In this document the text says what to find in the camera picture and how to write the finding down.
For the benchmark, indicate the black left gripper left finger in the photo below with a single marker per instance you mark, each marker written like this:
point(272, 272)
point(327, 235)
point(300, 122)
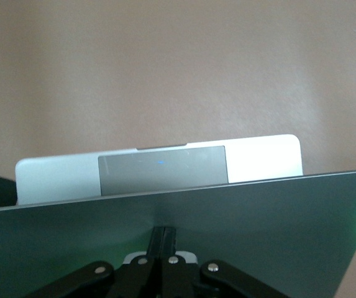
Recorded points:
point(157, 242)

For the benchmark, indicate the silver laptop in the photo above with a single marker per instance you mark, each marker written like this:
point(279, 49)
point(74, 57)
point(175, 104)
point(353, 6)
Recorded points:
point(258, 236)

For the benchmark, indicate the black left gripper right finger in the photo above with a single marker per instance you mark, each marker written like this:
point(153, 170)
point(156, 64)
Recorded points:
point(171, 242)

